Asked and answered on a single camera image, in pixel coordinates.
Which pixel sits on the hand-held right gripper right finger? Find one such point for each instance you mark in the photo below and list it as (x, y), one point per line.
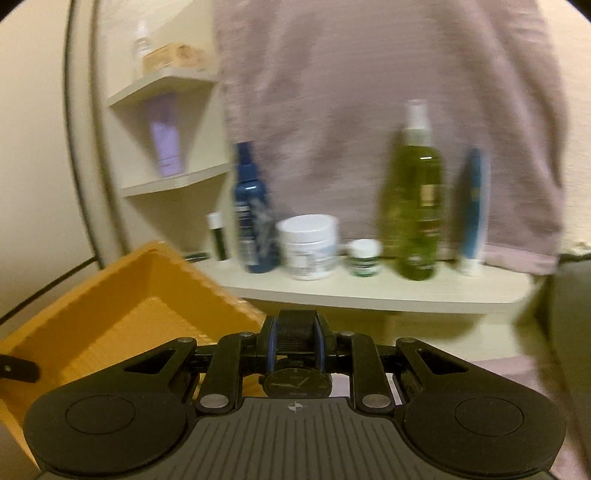
(320, 346)

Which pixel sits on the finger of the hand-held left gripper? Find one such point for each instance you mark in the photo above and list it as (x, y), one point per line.
(18, 369)

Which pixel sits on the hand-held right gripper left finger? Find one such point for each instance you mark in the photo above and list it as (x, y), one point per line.
(273, 346)

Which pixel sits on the black wristwatch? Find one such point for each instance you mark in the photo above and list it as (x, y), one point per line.
(298, 383)

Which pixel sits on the orange plastic tray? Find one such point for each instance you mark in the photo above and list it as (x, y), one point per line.
(115, 314)

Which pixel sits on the cream shelf unit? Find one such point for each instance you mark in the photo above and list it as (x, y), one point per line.
(369, 290)

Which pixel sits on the small green jar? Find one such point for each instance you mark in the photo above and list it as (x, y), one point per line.
(364, 263)

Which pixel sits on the white cream jar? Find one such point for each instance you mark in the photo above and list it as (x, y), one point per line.
(307, 244)

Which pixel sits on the lip balm stick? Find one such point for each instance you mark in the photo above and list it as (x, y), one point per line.
(218, 240)

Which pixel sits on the blue spray bottle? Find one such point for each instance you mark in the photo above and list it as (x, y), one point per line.
(254, 221)

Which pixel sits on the green oil spray bottle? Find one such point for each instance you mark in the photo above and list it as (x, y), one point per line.
(415, 207)

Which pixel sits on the blue and white tube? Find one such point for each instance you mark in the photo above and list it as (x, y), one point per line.
(471, 207)

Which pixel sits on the lavender tube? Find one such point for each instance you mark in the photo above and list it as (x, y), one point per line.
(166, 138)

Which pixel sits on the mauve fleece towel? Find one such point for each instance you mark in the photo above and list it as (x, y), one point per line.
(346, 92)

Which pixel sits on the small cardboard box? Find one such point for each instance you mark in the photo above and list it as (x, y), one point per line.
(175, 57)

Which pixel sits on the clear small bottle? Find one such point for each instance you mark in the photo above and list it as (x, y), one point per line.
(143, 50)

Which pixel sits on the cream curved frame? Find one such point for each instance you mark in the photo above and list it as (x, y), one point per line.
(99, 152)

